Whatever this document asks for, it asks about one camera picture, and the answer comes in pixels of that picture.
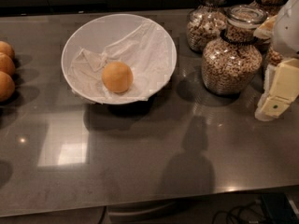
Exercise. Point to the white paper napkin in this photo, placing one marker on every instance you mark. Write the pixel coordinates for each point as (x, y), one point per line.
(149, 52)

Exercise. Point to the back left glass jar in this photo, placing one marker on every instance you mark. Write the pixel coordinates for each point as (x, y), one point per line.
(205, 23)

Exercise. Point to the orange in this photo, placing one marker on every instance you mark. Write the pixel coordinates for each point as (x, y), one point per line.
(7, 86)
(6, 64)
(7, 49)
(117, 77)

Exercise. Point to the front glass cereal jar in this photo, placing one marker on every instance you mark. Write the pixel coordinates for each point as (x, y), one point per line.
(231, 61)

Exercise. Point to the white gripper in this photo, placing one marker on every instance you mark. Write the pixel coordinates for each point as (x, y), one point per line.
(288, 32)

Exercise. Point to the white bowl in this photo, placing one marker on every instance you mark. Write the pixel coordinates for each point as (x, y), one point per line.
(96, 34)

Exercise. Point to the black power adapter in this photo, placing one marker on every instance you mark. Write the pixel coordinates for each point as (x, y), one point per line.
(277, 209)

